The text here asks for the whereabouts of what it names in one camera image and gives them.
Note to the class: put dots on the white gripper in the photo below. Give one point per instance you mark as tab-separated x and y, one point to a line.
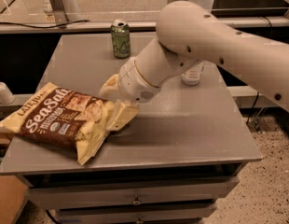
134	82

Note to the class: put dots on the brown sea salt chip bag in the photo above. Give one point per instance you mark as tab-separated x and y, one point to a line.
64	118

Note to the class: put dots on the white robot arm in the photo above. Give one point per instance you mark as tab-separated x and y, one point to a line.
186	35

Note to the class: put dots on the green soda can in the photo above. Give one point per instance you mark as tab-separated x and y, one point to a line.
120	33

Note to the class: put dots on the clear plastic water bottle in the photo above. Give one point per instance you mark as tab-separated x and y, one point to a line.
192	76

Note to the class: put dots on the grey drawer cabinet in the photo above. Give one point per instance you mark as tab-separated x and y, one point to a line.
184	132

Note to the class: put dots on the upper grey drawer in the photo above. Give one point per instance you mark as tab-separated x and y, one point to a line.
133	193

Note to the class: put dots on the grey drawer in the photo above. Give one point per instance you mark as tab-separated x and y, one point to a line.
133	193
141	214

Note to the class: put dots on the white pipe fitting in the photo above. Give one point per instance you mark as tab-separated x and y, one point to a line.
6	96

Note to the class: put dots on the lower grey drawer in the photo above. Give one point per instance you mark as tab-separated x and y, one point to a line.
141	214

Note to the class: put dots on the brown cardboard box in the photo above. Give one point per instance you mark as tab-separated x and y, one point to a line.
12	199

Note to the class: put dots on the left metal bracket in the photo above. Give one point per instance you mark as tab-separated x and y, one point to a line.
58	12

